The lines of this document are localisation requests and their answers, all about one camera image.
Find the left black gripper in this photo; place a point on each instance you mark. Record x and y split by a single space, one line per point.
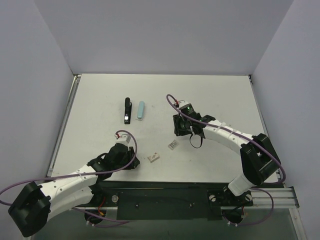
131 159

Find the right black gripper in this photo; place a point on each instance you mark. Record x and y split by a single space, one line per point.
178 125

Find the beige staple box tray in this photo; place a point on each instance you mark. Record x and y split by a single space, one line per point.
173 144

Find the staple box with red label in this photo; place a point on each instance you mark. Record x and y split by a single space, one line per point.
153 157

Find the light blue white stapler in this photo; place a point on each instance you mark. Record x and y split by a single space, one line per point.
140 111

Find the black stapler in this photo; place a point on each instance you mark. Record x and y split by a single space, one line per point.
127 111

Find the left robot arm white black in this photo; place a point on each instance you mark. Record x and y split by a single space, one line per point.
38 203

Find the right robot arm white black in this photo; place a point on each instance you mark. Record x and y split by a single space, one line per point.
258 157

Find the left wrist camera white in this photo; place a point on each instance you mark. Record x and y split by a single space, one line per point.
123 139

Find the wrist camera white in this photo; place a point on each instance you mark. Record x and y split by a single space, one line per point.
123 139
182 104

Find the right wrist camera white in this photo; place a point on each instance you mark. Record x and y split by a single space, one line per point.
182 104

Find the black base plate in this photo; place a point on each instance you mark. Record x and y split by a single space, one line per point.
143 200

